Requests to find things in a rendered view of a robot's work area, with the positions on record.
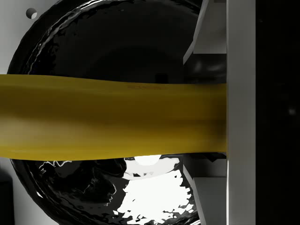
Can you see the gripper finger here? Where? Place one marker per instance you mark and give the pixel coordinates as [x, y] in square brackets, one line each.
[211, 199]
[211, 30]

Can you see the banana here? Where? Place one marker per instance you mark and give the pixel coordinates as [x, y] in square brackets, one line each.
[105, 117]

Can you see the black plate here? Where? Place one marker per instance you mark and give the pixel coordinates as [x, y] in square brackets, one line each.
[105, 42]

